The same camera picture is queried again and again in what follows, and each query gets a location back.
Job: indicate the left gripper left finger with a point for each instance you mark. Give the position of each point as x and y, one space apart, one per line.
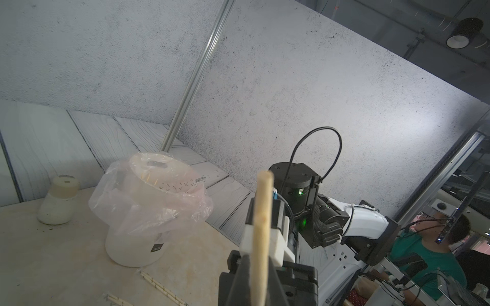
237 281

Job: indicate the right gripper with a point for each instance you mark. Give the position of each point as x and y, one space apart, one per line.
292 284

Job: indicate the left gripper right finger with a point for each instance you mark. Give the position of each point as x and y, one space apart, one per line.
275 293

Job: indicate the clear plastic chopstick wrapper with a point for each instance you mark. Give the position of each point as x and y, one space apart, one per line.
187 181

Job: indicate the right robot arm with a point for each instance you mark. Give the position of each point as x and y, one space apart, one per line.
358 233

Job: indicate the wrapped chopsticks on table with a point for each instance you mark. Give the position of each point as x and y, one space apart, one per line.
160 287
114 300

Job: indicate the white bucket with pink bag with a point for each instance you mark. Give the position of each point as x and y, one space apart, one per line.
142 211

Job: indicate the person in green shirt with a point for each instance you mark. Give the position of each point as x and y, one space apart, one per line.
437 256

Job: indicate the small bottle with black cap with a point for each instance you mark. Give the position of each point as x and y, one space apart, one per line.
58 206

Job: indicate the black ceiling spotlight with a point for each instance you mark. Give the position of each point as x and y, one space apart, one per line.
464 33

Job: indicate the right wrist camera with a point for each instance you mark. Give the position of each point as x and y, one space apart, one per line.
279 252

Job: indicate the right aluminium frame post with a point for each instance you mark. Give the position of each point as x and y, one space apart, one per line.
197 75

